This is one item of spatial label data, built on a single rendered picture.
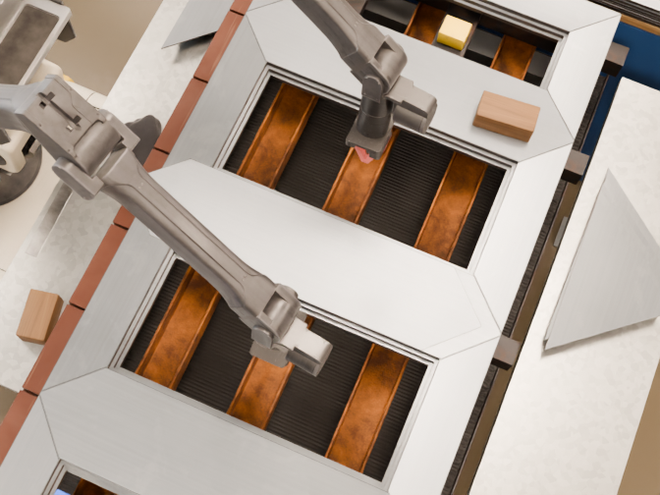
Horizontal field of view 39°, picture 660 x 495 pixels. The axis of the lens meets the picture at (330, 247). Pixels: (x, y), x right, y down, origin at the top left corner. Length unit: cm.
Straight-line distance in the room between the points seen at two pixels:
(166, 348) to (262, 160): 46
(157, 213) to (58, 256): 75
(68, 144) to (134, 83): 92
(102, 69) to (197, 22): 86
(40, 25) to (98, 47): 120
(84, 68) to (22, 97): 172
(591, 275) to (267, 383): 69
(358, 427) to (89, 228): 71
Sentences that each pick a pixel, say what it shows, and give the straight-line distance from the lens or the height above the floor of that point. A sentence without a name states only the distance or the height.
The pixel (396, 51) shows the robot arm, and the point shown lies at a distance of 156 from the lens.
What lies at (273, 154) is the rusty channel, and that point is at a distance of 210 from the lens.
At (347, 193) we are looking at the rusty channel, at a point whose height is 68.
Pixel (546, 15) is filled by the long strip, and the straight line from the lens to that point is 214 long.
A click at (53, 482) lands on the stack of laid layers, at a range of 180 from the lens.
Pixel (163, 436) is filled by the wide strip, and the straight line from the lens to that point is 176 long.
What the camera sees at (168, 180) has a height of 85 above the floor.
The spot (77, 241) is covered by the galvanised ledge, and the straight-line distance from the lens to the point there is 207.
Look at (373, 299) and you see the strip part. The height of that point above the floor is 85.
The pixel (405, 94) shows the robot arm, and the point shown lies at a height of 120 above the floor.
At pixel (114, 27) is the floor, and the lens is 311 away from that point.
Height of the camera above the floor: 258
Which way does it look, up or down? 70 degrees down
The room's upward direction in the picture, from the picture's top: 6 degrees clockwise
